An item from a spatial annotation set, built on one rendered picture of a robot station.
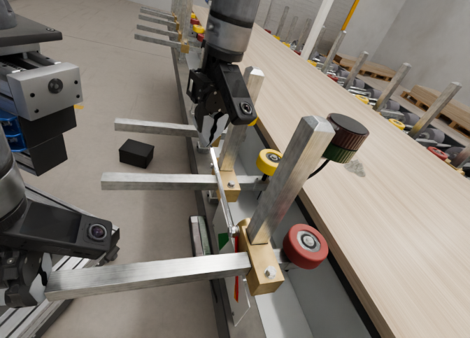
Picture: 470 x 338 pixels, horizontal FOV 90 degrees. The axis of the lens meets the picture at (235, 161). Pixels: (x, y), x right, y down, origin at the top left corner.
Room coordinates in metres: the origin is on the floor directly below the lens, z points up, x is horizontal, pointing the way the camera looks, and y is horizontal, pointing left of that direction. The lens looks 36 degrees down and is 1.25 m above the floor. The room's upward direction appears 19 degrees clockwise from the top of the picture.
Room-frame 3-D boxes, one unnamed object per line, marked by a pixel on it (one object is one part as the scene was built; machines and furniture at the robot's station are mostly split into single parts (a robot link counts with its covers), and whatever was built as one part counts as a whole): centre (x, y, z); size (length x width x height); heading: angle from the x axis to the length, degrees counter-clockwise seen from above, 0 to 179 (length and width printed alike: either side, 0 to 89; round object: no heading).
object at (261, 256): (0.28, -0.10, 0.85); 0.14 x 0.06 x 0.05; 26
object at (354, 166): (0.64, -0.36, 0.91); 0.09 x 0.07 x 0.02; 151
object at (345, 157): (0.32, -0.13, 1.10); 0.06 x 0.06 x 0.02
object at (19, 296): (0.10, 0.19, 0.91); 0.05 x 0.02 x 0.09; 26
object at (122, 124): (0.68, 0.19, 0.80); 0.44 x 0.03 x 0.04; 116
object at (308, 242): (0.30, -0.18, 0.85); 0.08 x 0.08 x 0.11
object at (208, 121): (0.44, 0.10, 0.98); 0.06 x 0.03 x 0.09; 46
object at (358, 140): (0.32, -0.13, 1.13); 0.06 x 0.06 x 0.02
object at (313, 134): (0.30, -0.09, 0.90); 0.04 x 0.04 x 0.48; 26
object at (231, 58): (0.46, 0.09, 1.09); 0.09 x 0.08 x 0.12; 46
